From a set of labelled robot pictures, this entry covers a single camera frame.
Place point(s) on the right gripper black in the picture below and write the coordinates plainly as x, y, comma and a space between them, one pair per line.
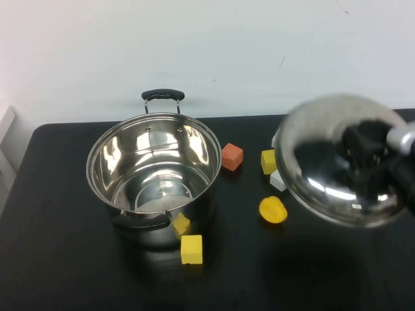
364, 139

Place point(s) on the steel lid black knob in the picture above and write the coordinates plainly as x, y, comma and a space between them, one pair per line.
311, 175

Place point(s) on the white cube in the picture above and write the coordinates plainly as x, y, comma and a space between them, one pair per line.
277, 183

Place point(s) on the yellow cube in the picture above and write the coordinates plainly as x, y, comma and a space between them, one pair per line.
192, 249
268, 162

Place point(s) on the yellow rubber duck toy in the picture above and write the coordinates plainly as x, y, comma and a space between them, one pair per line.
273, 210

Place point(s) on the orange cube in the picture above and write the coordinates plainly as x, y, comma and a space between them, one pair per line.
232, 157

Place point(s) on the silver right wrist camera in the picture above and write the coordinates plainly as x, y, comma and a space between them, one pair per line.
402, 141

